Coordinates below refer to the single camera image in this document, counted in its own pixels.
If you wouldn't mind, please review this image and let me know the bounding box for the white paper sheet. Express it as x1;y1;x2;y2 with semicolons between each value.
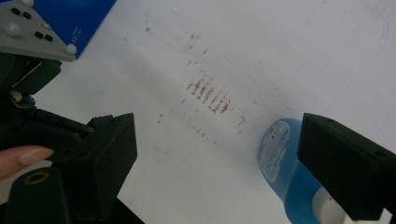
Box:
0;0;396;224

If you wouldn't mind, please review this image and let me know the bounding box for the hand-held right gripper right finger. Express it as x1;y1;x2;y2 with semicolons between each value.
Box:
296;112;396;222

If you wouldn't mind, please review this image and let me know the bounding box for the blue plastic bottle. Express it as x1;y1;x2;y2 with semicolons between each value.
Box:
257;117;359;224

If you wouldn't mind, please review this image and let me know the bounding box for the blue cardboard box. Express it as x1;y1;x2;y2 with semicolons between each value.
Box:
32;0;117;59

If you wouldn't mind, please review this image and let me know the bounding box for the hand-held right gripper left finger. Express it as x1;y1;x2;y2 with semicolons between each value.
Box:
62;112;138;223

